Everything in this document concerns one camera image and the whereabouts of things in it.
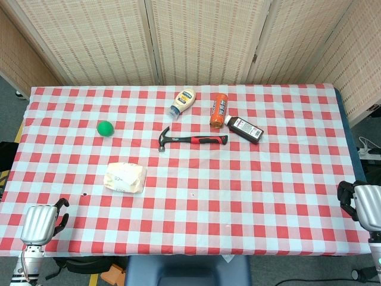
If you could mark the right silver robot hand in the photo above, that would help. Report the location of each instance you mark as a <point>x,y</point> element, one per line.
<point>363,205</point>

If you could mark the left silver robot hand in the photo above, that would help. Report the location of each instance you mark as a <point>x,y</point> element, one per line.
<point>38,223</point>

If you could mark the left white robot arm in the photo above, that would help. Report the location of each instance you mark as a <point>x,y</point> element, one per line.
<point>26,265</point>

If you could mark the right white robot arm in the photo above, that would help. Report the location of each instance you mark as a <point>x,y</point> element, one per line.
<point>375,253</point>

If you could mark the cream plastic bag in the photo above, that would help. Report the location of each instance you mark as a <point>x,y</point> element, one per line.
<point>126,177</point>

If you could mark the white power strip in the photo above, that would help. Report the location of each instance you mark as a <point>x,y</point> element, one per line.
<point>369,149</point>

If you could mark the green ball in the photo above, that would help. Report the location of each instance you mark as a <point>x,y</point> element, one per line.
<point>105,128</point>

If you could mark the dark brown medicine bottle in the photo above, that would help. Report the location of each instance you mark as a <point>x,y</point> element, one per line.
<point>245,128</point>

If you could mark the red white checkered tablecloth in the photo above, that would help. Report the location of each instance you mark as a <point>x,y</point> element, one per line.
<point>190,208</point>

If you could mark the orange bottle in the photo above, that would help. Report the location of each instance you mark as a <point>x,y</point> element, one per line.
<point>219,111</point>

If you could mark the black red claw hammer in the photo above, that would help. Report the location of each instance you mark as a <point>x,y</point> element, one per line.
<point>190,139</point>

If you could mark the mayonnaise squeeze bottle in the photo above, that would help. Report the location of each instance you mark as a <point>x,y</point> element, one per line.
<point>184,101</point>

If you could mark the woven folding screen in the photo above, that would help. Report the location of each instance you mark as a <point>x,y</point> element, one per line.
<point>190,38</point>

